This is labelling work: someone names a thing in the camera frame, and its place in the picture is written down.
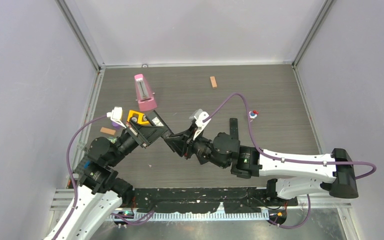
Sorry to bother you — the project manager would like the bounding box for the black remote control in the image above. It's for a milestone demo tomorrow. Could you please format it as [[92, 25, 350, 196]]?
[[145, 110, 173, 140]]

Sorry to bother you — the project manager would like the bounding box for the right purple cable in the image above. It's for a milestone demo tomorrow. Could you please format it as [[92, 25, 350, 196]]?
[[206, 92, 377, 180]]

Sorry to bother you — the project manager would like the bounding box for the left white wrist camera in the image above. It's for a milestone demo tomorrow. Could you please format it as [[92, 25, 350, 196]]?
[[106, 106, 126, 128]]

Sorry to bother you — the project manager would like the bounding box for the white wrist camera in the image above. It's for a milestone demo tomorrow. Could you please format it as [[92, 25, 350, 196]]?
[[189, 109, 211, 140], [106, 106, 126, 128]]

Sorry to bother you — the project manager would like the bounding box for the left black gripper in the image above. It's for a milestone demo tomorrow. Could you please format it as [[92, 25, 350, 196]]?
[[109, 118, 168, 166]]

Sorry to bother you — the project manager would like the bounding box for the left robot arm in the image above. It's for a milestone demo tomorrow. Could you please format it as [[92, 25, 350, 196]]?
[[46, 121, 169, 240]]

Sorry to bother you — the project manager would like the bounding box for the yellow triangular holder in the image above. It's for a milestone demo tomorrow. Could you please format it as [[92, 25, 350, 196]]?
[[127, 110, 150, 125]]

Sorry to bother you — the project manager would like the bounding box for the pink metronome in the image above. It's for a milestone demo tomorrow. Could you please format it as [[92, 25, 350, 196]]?
[[134, 74, 158, 112]]

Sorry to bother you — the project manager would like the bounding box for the small red white blue toy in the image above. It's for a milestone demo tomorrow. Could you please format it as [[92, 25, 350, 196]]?
[[248, 110, 259, 120]]

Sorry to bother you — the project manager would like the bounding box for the purple toy block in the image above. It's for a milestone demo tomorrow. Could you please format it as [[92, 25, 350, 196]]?
[[111, 121, 121, 129]]

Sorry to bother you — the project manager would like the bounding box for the orange wooden block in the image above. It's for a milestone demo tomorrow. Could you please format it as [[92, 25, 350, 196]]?
[[100, 127, 116, 136]]

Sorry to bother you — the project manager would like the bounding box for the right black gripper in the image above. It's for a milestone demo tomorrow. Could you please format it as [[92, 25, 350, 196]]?
[[165, 124, 228, 169]]

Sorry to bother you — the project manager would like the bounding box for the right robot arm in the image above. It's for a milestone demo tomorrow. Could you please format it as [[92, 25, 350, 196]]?
[[164, 127, 359, 205]]

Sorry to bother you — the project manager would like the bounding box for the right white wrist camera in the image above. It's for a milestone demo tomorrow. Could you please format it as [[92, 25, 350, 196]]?
[[189, 109, 211, 140]]

